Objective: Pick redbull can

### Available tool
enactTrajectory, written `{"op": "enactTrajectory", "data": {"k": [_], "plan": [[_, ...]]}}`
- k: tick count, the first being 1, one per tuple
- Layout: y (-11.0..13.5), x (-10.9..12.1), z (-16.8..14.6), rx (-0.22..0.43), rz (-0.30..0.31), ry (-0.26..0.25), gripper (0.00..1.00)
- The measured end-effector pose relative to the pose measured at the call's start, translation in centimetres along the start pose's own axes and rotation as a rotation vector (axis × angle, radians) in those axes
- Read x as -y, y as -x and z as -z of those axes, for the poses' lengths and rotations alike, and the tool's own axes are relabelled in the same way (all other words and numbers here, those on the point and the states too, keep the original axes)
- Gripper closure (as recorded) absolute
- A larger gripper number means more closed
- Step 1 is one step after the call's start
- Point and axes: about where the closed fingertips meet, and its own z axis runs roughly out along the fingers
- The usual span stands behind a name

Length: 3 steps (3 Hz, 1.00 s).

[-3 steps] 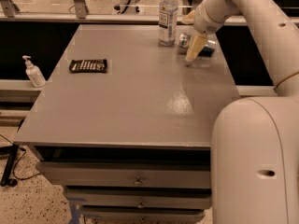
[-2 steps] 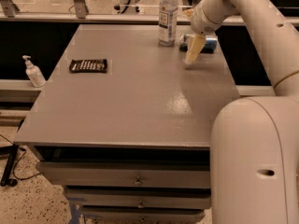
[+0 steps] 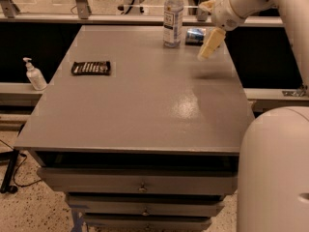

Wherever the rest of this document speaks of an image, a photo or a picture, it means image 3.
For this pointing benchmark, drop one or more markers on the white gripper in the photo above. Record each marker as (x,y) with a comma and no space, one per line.
(226,13)

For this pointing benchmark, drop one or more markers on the silver blue redbull can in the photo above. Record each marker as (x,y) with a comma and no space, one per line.
(195,36)

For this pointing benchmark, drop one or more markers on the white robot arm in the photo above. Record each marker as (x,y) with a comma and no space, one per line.
(273,184)

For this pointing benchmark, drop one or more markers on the clear plastic water bottle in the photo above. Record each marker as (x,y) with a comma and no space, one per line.
(173,22)

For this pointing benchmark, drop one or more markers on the black snack packet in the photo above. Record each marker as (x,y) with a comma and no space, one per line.
(91,68)

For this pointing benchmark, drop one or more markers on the grey drawer cabinet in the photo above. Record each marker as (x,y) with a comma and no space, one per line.
(159,109)

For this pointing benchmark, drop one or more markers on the white pump dispenser bottle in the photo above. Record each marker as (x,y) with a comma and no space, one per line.
(34,75)

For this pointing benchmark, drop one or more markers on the middle grey drawer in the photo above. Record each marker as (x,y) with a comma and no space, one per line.
(147,204)

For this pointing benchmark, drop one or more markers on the grey drawer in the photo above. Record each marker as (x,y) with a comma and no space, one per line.
(139,181)
(147,204)
(148,222)

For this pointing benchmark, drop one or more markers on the top grey drawer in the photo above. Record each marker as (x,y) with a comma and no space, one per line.
(139,181)

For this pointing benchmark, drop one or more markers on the bottom grey drawer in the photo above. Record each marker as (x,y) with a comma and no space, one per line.
(148,222)

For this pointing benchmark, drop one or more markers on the metal railing bracket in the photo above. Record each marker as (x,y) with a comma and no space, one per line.
(299,92)

